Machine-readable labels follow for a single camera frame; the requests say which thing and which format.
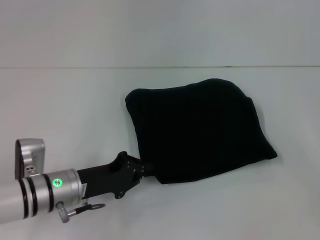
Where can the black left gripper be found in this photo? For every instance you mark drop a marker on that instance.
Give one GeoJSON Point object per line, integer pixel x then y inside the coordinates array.
{"type": "Point", "coordinates": [110, 176]}

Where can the black t-shirt with white print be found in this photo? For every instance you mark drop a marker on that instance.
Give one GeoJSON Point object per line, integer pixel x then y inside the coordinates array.
{"type": "Point", "coordinates": [200, 130]}

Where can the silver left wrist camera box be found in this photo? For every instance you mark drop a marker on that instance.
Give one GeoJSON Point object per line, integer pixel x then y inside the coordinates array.
{"type": "Point", "coordinates": [31, 157]}

